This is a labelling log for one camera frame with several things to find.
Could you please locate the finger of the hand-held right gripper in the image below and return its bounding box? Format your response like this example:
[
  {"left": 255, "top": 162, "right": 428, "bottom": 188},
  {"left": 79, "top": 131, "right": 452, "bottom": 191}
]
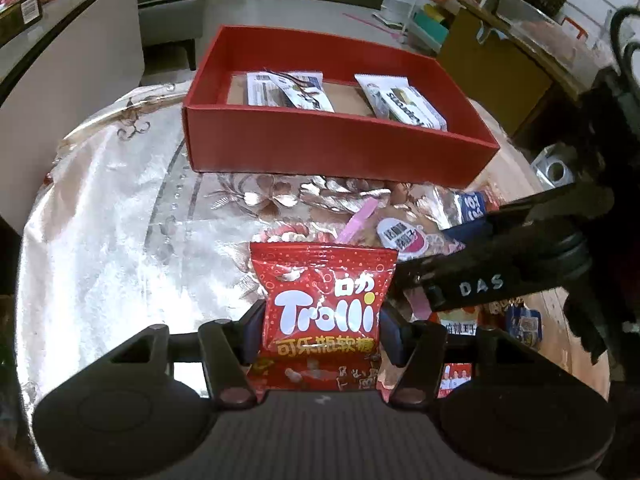
[
  {"left": 442, "top": 185, "right": 581, "bottom": 252},
  {"left": 395, "top": 239, "right": 532, "bottom": 312}
]

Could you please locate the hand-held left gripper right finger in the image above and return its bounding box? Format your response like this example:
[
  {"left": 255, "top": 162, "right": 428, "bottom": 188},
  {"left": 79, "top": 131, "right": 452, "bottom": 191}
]
[{"left": 381, "top": 307, "right": 576, "bottom": 407}]

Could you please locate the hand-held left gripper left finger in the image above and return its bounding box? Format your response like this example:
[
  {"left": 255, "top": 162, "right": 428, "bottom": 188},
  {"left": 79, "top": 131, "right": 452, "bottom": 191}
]
[{"left": 60, "top": 301, "right": 266, "bottom": 407}]

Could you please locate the blue and red snack bag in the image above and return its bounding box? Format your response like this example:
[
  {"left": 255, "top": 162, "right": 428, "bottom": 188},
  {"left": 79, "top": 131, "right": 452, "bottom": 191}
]
[{"left": 440, "top": 190, "right": 501, "bottom": 233}]

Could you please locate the blue cookie packet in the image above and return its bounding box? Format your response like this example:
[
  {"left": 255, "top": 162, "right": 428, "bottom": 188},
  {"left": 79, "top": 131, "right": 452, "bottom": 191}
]
[{"left": 505, "top": 304, "right": 543, "bottom": 352}]

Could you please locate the red gummy candy packet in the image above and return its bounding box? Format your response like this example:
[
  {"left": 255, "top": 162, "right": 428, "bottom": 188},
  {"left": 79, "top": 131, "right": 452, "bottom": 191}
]
[{"left": 248, "top": 241, "right": 399, "bottom": 392}]

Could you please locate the clear packet with oval label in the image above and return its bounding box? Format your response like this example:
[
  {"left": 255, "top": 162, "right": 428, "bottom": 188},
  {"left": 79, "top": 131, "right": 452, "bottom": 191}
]
[{"left": 374, "top": 214, "right": 427, "bottom": 262}]

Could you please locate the pink snack packet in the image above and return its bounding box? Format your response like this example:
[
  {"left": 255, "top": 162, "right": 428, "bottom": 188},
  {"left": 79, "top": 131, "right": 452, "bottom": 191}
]
[{"left": 339, "top": 197, "right": 382, "bottom": 247}]

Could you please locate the white and green snack packet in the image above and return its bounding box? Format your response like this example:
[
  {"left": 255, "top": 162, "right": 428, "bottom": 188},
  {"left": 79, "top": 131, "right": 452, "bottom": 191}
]
[{"left": 354, "top": 74, "right": 448, "bottom": 132}]

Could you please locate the red cardboard box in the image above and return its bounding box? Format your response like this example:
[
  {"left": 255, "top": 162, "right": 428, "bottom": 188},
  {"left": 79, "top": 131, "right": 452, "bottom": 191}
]
[{"left": 181, "top": 25, "right": 501, "bottom": 188}]

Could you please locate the white and blue snack packet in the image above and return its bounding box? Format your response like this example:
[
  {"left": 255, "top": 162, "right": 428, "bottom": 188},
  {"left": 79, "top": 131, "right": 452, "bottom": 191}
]
[{"left": 246, "top": 71, "right": 335, "bottom": 112}]

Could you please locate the white bag with paper roll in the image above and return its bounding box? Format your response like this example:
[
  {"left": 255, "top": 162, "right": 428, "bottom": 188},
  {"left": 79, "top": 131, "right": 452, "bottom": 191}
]
[{"left": 530, "top": 144, "right": 576, "bottom": 186}]

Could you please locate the wooden cabinet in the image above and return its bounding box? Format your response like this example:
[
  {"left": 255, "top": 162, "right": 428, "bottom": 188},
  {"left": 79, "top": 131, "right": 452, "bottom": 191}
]
[{"left": 439, "top": 0, "right": 608, "bottom": 137}]

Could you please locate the clear plastic tray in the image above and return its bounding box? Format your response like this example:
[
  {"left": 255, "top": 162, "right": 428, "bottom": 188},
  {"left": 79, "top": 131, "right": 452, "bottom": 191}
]
[{"left": 480, "top": 5, "right": 596, "bottom": 61}]

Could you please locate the teal yellow drawer unit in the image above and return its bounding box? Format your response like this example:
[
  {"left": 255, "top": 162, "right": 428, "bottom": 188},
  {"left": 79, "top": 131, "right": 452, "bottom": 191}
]
[{"left": 407, "top": 2, "right": 453, "bottom": 56}]

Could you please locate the pink fly swatter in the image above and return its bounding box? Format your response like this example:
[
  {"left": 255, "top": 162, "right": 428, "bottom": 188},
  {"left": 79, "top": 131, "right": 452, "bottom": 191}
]
[{"left": 342, "top": 11, "right": 407, "bottom": 40}]

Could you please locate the white plastic drawer unit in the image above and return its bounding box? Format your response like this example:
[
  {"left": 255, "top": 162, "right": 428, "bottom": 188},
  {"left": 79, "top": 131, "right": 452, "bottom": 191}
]
[{"left": 382, "top": 0, "right": 423, "bottom": 21}]

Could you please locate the curved coffee table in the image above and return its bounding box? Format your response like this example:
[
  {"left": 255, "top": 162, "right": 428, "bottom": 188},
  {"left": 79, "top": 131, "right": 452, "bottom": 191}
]
[{"left": 0, "top": 0, "right": 146, "bottom": 221}]

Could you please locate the grey sofa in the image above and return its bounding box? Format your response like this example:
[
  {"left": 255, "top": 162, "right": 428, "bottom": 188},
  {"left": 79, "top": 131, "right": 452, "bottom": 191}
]
[{"left": 136, "top": 0, "right": 221, "bottom": 72}]

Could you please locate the dark green box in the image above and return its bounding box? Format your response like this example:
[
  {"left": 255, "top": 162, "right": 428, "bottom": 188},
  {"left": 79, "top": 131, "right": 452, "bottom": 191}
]
[{"left": 0, "top": 0, "right": 43, "bottom": 47}]

